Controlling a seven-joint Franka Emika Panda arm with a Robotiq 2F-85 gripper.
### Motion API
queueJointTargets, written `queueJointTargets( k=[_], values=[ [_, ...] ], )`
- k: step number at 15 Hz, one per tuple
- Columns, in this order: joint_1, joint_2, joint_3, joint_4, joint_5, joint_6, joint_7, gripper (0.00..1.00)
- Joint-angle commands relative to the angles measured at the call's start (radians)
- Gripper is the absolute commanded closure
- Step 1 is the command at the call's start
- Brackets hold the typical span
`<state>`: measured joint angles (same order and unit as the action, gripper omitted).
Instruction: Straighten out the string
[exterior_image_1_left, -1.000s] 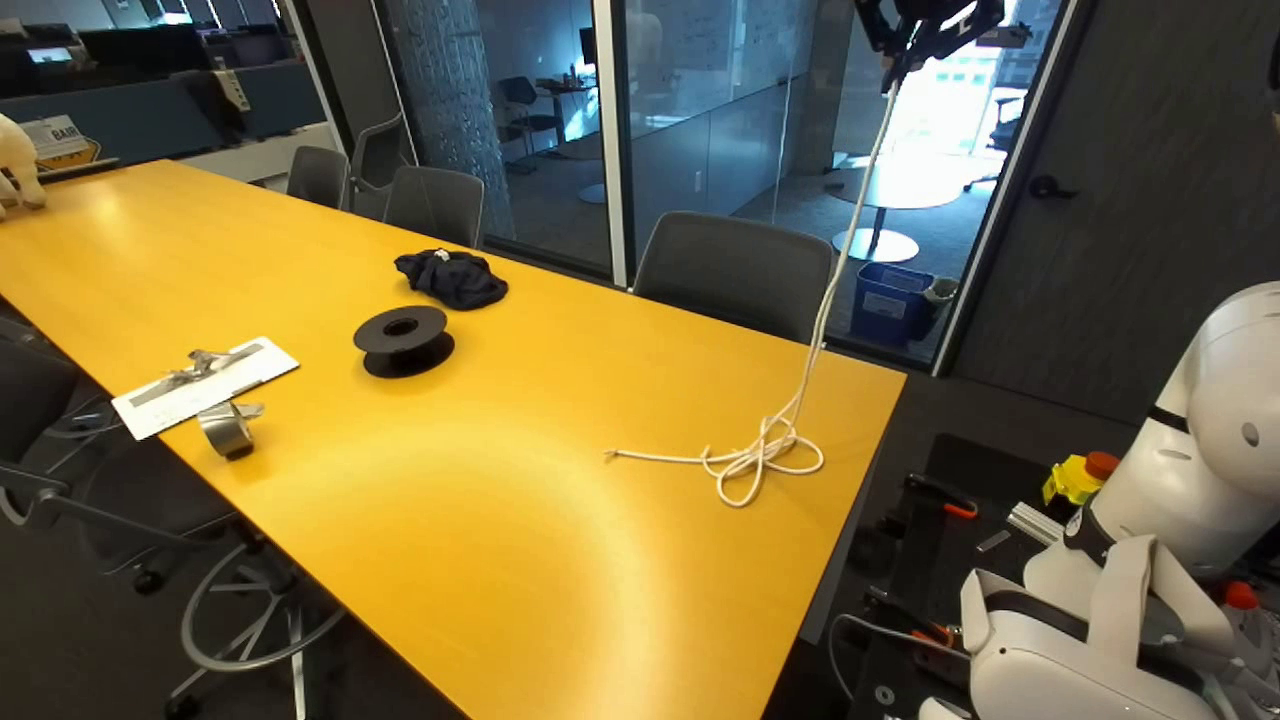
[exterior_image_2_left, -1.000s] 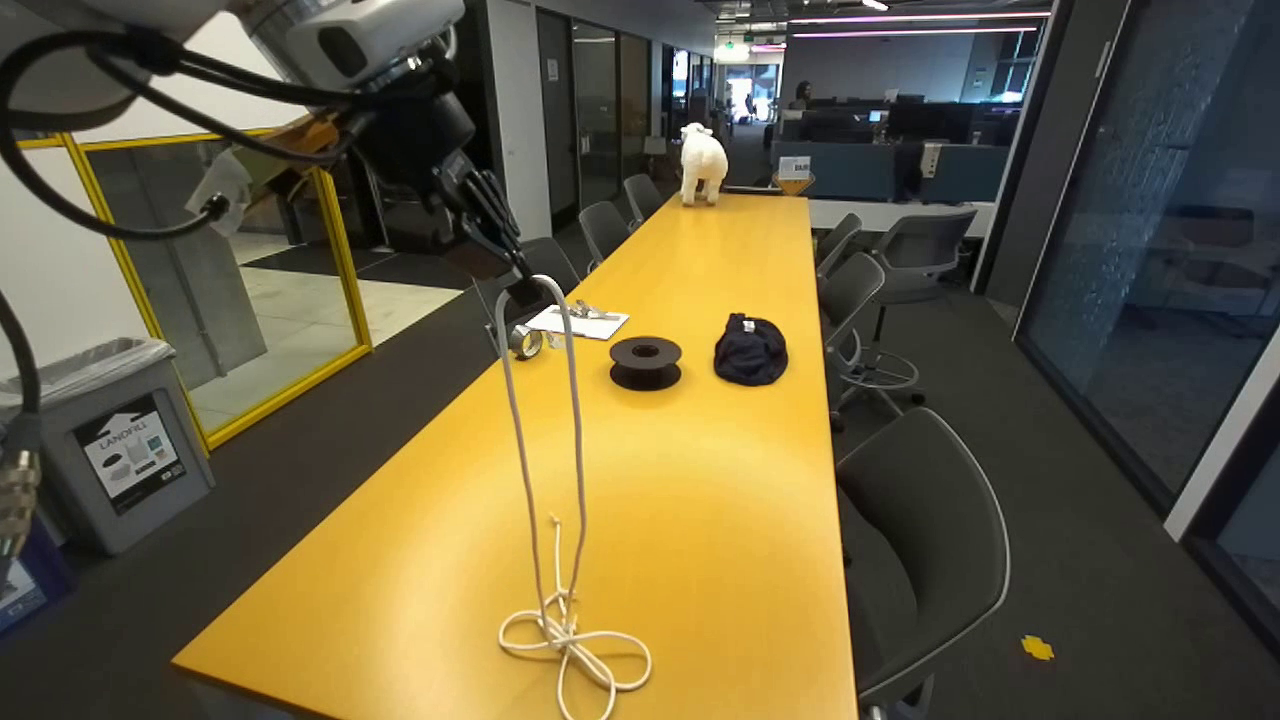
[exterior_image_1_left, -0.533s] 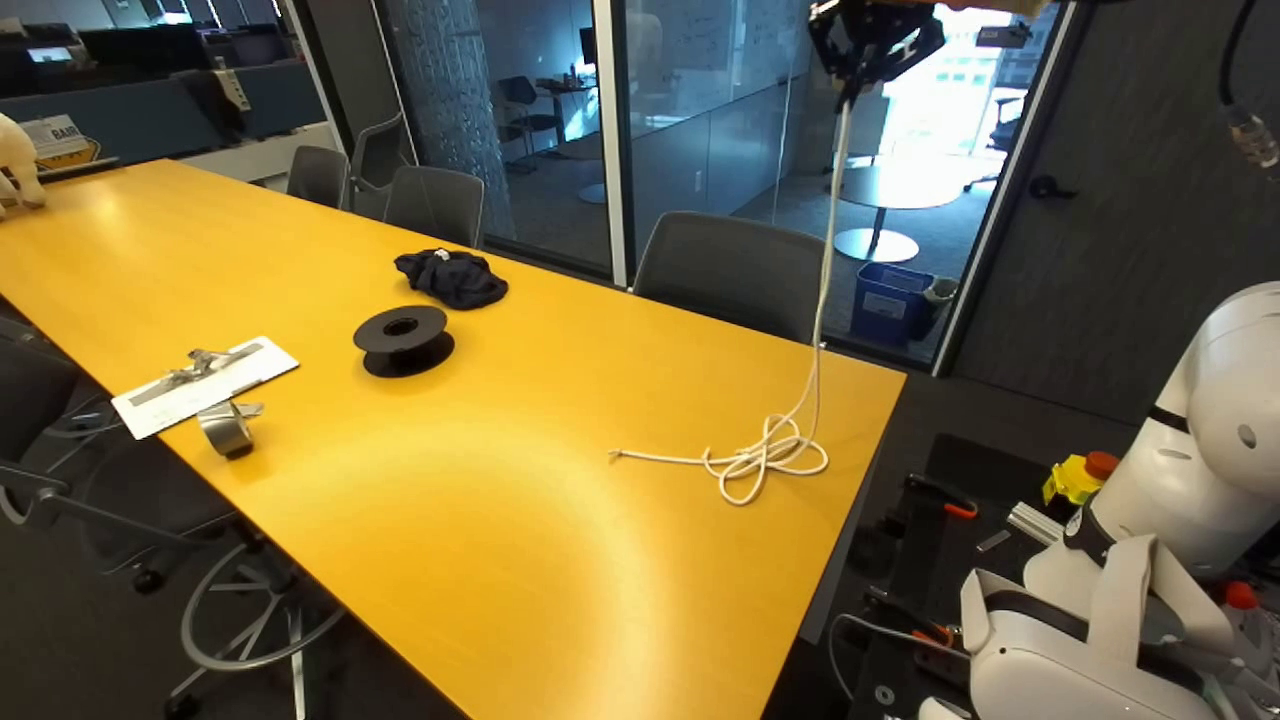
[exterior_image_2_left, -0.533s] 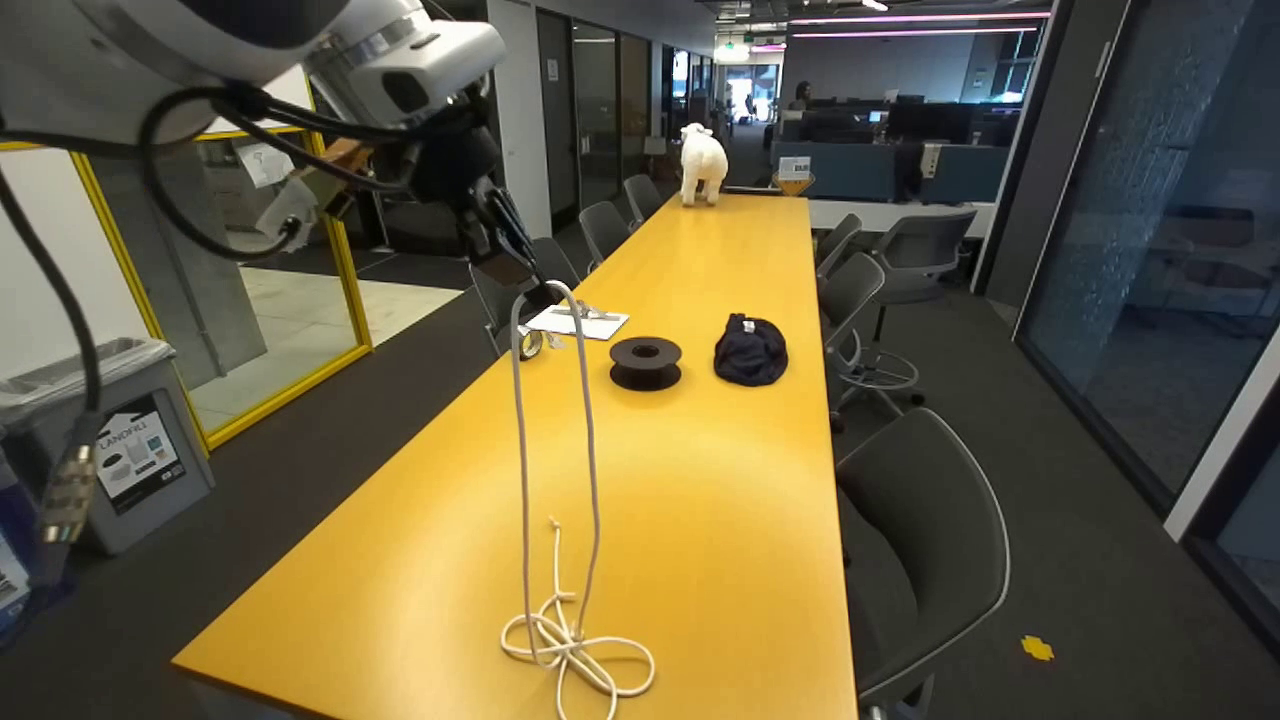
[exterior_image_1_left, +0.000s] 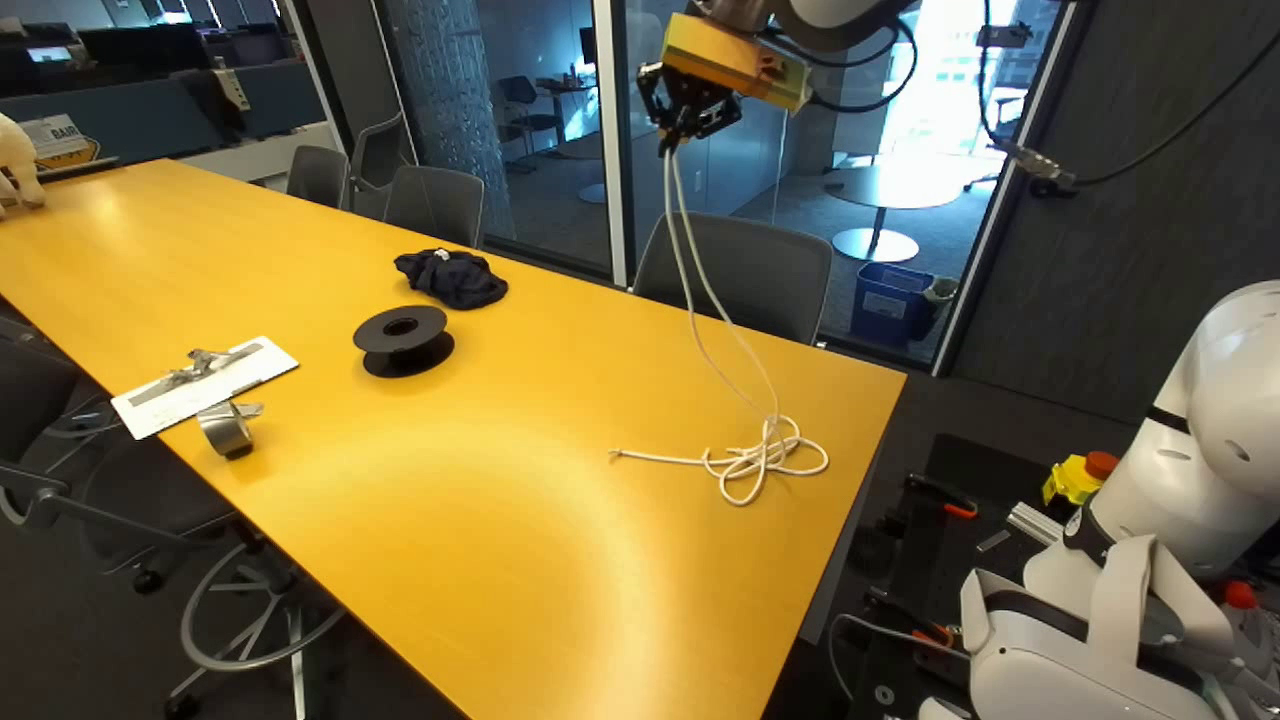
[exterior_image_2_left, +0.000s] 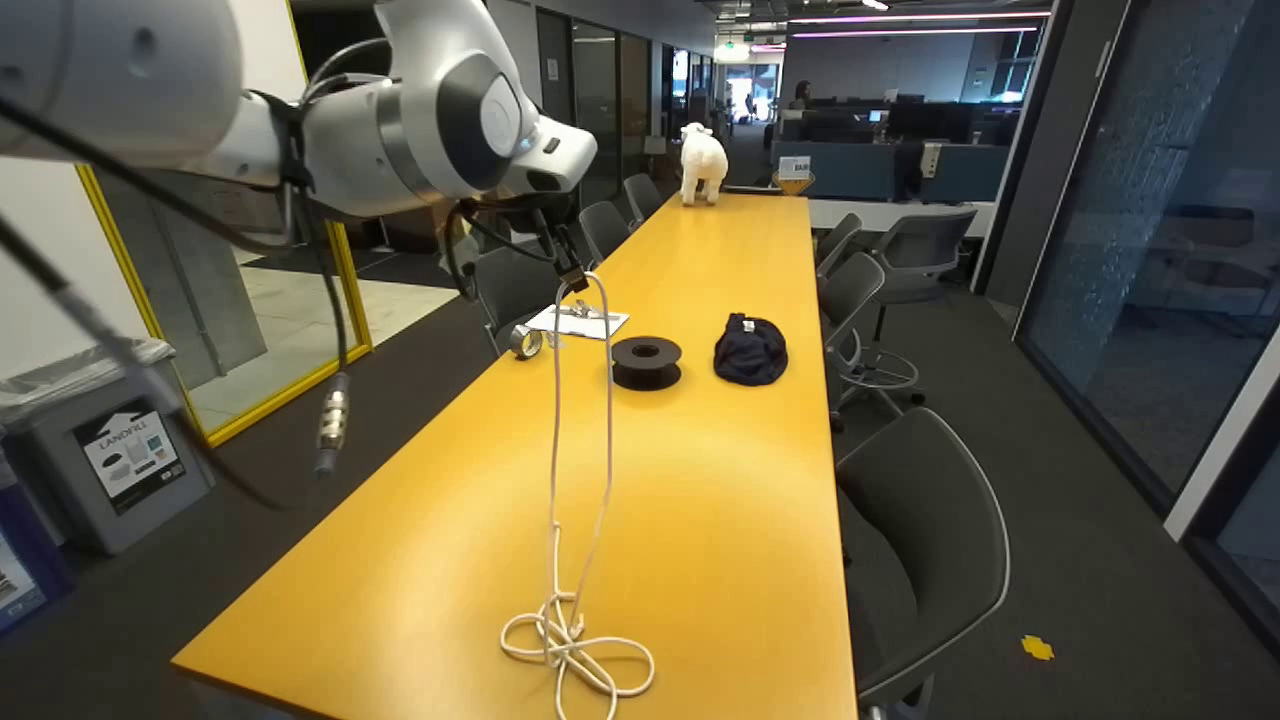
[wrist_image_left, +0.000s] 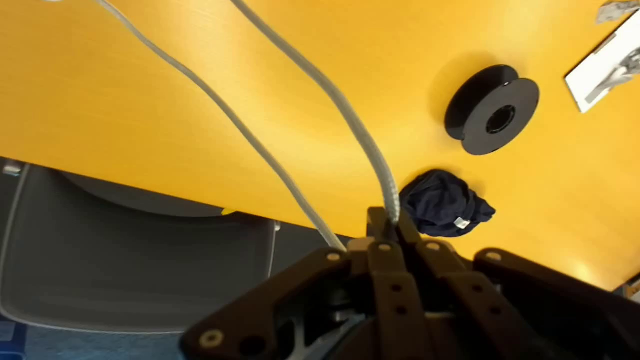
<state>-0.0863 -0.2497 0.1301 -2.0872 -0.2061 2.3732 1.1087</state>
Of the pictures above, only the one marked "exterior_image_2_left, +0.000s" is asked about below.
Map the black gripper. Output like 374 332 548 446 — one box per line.
455 191 594 293

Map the white string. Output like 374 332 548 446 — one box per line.
496 272 665 720

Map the grey office chair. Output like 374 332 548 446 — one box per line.
469 236 584 338
575 196 636 263
834 404 1019 712
820 247 927 410
812 207 863 282
867 205 980 306
620 170 666 225

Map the black filament spool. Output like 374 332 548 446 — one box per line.
607 332 689 396

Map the white plush toy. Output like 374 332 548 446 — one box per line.
676 119 736 213

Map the small cardboard box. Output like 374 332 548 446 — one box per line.
771 154 820 191

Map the grey bin with label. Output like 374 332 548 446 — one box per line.
0 338 219 559

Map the blue bin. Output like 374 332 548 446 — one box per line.
0 465 71 641

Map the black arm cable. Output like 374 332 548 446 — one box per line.
0 91 371 516

